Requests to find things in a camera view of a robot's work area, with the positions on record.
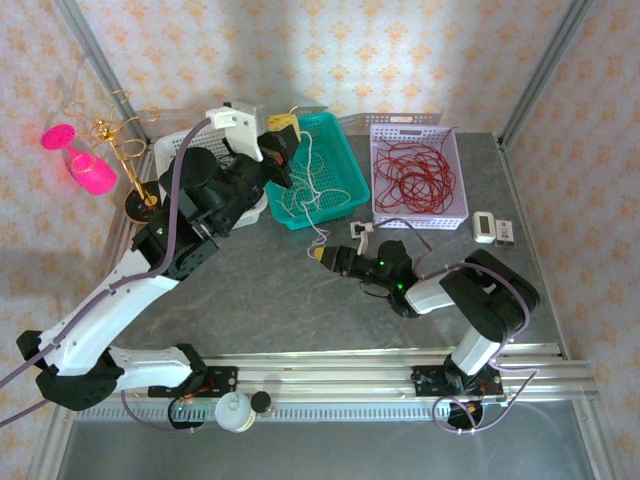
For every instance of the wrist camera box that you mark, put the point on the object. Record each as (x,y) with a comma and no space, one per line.
(361,235)
(240,130)

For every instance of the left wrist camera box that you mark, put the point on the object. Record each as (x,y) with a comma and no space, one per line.
(240,130)

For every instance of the teal plastic basket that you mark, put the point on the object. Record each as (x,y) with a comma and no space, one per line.
(345,160)

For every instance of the black round cap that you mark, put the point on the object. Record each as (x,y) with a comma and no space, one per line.
(260,402)

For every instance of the pink wine glass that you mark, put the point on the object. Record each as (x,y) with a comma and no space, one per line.
(92,172)

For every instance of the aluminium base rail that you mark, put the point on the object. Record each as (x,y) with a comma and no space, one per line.
(325,375)

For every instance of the aluminium frame post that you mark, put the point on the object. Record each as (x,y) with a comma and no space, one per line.
(100,65)
(542,70)

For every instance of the white digital timer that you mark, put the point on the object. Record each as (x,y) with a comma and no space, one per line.
(484,227)

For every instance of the lilac plastic basket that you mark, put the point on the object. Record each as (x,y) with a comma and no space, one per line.
(457,165)

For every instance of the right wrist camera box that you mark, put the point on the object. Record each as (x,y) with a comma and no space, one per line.
(361,235)

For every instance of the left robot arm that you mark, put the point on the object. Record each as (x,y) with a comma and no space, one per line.
(110,310)

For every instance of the white plastic basket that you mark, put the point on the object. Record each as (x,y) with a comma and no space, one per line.
(165,150)

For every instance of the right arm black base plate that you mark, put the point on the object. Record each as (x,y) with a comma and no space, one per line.
(427,381)

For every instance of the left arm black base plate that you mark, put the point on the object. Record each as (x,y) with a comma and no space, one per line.
(220,380)

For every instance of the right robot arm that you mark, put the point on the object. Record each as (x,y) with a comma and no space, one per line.
(480,295)

